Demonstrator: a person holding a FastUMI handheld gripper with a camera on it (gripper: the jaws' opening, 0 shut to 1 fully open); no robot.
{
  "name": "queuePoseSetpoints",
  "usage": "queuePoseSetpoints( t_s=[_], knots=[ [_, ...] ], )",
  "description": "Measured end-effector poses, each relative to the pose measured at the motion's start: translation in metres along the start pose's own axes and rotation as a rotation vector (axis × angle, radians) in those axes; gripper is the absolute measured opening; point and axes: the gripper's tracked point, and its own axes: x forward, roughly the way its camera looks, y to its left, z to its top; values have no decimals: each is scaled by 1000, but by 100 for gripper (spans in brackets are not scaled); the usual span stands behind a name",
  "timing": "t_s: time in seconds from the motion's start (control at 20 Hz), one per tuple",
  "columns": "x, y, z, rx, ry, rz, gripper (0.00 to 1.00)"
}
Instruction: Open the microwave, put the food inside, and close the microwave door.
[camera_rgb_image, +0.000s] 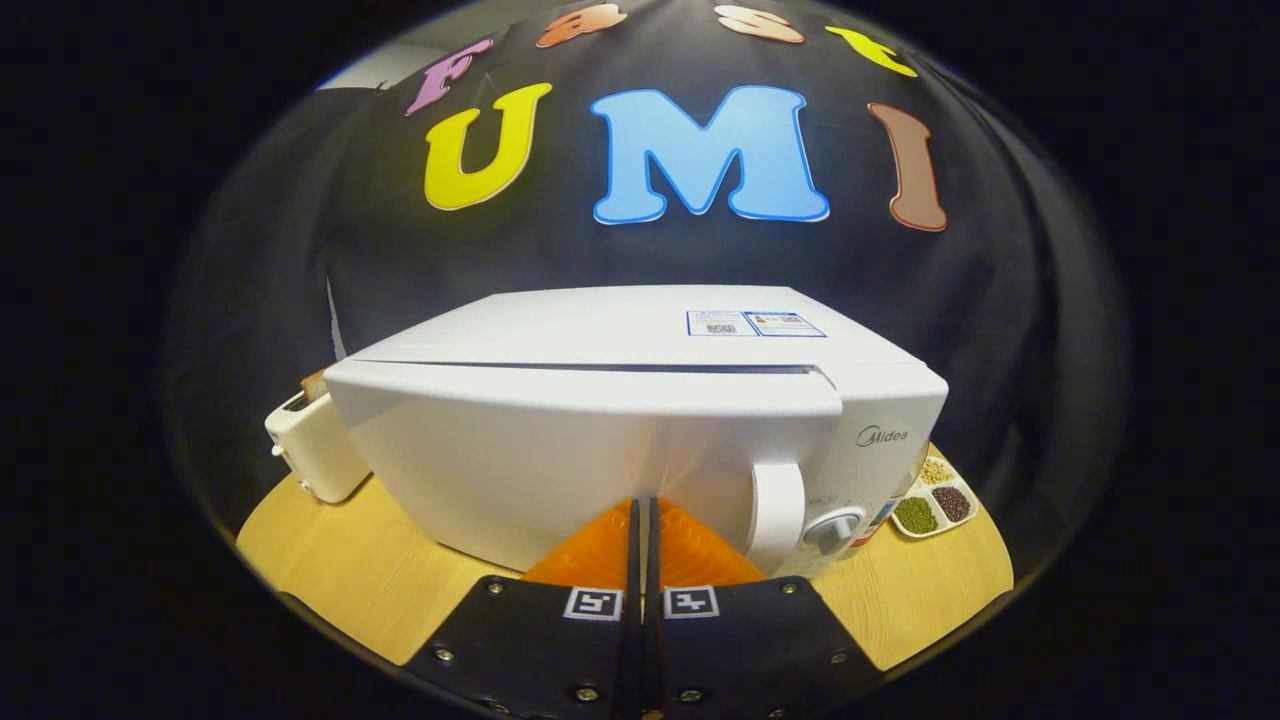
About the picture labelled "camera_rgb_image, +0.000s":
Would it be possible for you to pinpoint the white toaster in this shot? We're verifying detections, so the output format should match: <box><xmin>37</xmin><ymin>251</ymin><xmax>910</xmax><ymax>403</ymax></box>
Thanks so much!
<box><xmin>264</xmin><ymin>385</ymin><xmax>371</xmax><ymax>504</ymax></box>

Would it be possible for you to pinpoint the clear plastic water bottle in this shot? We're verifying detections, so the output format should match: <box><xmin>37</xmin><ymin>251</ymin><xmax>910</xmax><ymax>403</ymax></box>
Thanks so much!
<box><xmin>850</xmin><ymin>440</ymin><xmax>931</xmax><ymax>549</ymax></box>

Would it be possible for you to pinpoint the white microwave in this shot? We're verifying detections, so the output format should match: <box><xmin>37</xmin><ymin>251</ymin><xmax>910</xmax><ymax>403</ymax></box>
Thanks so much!
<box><xmin>322</xmin><ymin>285</ymin><xmax>949</xmax><ymax>581</ymax></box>

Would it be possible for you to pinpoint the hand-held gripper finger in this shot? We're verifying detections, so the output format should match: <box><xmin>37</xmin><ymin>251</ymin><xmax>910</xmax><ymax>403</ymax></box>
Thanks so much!
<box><xmin>645</xmin><ymin>497</ymin><xmax>886</xmax><ymax>720</ymax></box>
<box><xmin>405</xmin><ymin>498</ymin><xmax>641</xmax><ymax>720</ymax></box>

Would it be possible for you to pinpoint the white divided bean tray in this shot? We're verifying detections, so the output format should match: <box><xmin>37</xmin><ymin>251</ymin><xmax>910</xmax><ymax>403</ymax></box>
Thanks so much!
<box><xmin>888</xmin><ymin>455</ymin><xmax>979</xmax><ymax>541</ymax></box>

